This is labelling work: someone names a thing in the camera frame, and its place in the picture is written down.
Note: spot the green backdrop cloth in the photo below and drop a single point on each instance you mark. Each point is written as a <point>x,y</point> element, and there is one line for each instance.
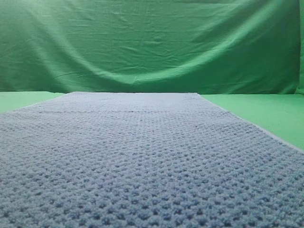
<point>198,46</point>

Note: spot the blue waffle-weave towel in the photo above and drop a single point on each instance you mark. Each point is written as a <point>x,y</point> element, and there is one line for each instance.
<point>107,160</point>

